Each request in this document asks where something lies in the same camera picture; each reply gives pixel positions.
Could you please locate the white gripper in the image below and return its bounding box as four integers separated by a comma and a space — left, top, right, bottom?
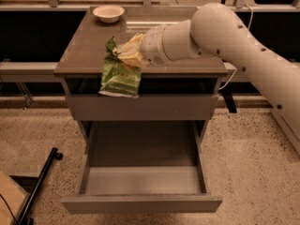
112, 24, 170, 68

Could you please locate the green jalapeno chip bag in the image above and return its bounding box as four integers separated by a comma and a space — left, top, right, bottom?
99, 37, 142, 98

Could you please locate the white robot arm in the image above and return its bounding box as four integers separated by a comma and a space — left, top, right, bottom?
114, 3, 300, 136

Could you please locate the grey top drawer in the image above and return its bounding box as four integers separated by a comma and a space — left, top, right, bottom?
67, 78, 218, 121

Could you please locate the grey drawer cabinet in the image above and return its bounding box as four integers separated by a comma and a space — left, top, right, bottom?
59, 7, 221, 156

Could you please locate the open grey middle drawer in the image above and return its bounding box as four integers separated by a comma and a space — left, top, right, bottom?
61, 147, 224, 215

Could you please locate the white bowl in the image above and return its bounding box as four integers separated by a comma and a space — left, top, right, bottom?
93, 5, 125, 23

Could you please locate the grey metal railing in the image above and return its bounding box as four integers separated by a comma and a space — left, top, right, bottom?
0, 61, 251, 83

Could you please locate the black metal stand leg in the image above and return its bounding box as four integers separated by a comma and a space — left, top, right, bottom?
16, 147, 63, 225

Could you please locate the white cable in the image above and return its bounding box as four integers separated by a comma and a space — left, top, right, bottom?
218, 4, 254, 91

